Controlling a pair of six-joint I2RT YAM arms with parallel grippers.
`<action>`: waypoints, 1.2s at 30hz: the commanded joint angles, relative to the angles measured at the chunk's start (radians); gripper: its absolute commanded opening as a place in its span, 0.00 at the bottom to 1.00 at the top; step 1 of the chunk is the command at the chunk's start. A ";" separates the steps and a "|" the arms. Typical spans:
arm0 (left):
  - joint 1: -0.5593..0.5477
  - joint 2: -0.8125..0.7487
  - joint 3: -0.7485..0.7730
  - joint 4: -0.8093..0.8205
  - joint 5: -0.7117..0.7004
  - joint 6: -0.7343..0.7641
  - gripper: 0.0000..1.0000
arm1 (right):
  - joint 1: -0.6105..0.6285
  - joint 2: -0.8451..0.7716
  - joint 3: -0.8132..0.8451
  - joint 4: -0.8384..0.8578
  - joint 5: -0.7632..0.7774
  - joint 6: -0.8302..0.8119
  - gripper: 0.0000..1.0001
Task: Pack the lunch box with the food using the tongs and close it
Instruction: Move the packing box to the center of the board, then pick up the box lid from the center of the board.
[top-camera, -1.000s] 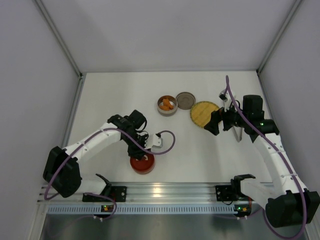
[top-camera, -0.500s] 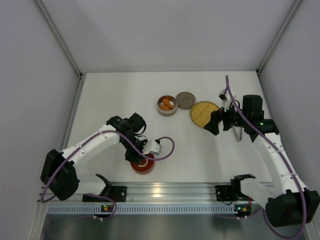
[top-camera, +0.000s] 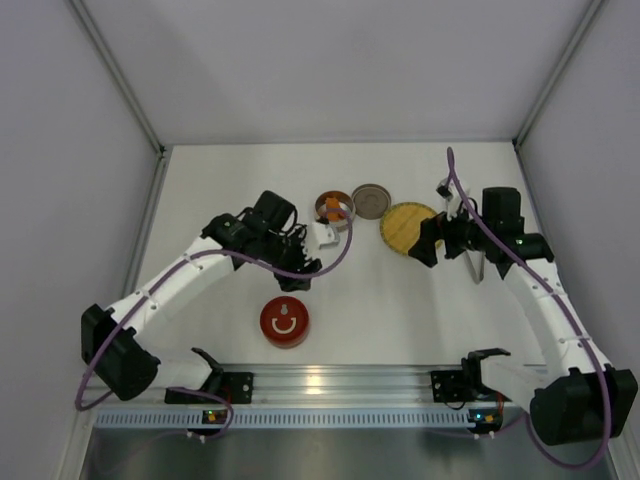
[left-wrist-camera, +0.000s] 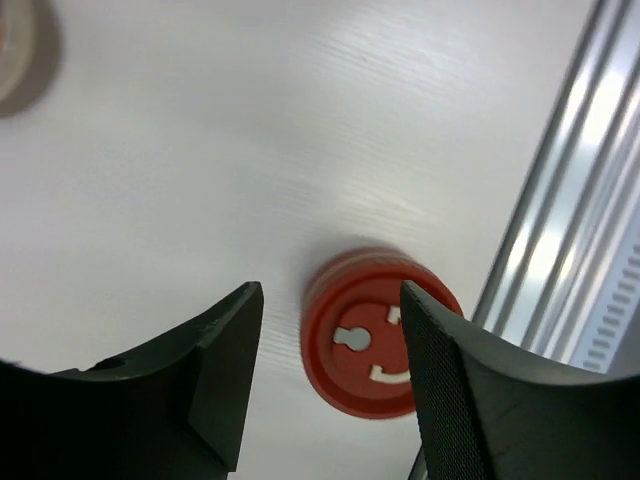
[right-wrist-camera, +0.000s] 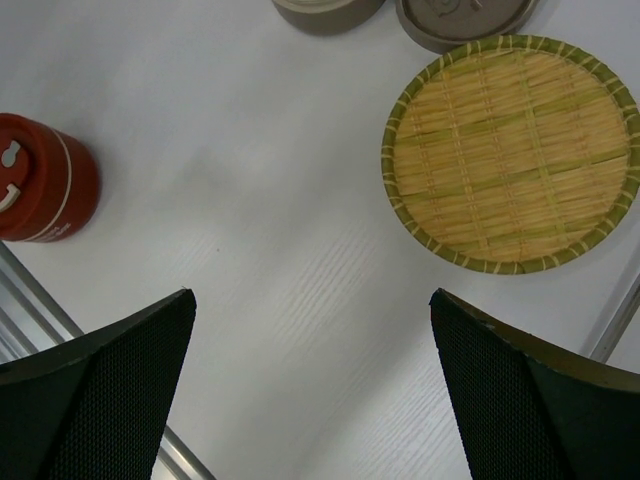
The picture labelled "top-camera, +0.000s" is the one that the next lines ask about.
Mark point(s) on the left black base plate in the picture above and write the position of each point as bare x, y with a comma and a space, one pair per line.
233, 387

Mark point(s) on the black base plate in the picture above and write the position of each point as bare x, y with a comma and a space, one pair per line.
457, 386
233, 387

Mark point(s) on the aluminium mounting rail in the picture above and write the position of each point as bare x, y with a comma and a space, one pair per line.
302, 386

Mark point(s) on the brown round lid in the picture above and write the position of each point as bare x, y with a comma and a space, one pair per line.
371, 201

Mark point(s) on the metal tongs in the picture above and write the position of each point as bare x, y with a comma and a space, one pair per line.
475, 264

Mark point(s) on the orange fried food piece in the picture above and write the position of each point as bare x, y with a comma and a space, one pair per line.
335, 217

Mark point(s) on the red round lid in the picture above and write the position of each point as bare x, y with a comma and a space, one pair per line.
284, 314

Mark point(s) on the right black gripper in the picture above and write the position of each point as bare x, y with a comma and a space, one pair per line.
442, 236

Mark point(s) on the round bamboo plate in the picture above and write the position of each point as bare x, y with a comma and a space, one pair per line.
399, 227

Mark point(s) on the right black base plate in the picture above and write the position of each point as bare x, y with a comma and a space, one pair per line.
457, 386

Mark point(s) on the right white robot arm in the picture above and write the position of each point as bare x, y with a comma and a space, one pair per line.
581, 396

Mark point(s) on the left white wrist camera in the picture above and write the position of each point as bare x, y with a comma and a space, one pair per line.
321, 236

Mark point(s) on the brown-banded metal tin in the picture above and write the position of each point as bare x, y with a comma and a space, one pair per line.
348, 209

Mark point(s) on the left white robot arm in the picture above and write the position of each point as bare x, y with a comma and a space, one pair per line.
112, 342

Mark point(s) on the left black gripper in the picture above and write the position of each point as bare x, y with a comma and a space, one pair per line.
295, 265

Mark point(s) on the slotted cable duct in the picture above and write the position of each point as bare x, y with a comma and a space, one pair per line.
297, 418

